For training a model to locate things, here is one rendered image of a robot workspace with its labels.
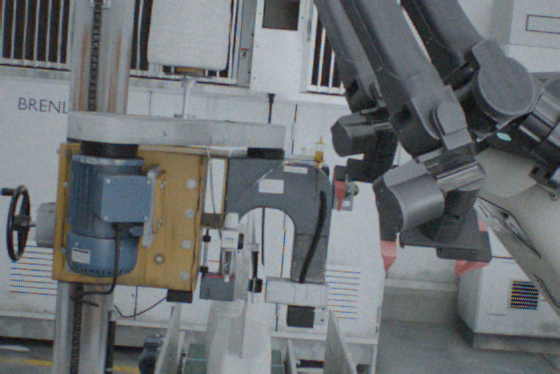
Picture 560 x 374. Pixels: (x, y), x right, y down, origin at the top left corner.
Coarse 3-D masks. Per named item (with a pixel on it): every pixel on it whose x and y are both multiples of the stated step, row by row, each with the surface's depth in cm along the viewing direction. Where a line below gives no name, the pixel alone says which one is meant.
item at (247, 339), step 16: (224, 320) 271; (240, 320) 271; (224, 336) 254; (240, 336) 254; (256, 336) 256; (224, 352) 240; (240, 352) 238; (256, 352) 242; (208, 368) 246; (224, 368) 238; (240, 368) 239; (256, 368) 239
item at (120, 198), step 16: (96, 176) 186; (112, 176) 182; (128, 176) 183; (96, 192) 186; (112, 192) 182; (128, 192) 183; (144, 192) 185; (96, 208) 185; (112, 208) 182; (128, 208) 184; (144, 208) 185
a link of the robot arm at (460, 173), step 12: (444, 156) 110; (456, 156) 110; (468, 156) 110; (432, 168) 108; (444, 168) 108; (456, 168) 107; (468, 168) 108; (480, 168) 109; (444, 180) 107; (456, 180) 107; (468, 180) 107; (480, 180) 108; (444, 192) 106; (456, 192) 107; (468, 192) 107; (444, 204) 109; (456, 204) 109; (468, 204) 109
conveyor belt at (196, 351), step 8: (192, 344) 394; (200, 344) 396; (192, 352) 383; (200, 352) 384; (272, 352) 393; (280, 352) 394; (192, 360) 372; (200, 360) 373; (272, 360) 382; (280, 360) 383; (184, 368) 362; (192, 368) 362; (200, 368) 363; (272, 368) 371; (280, 368) 372
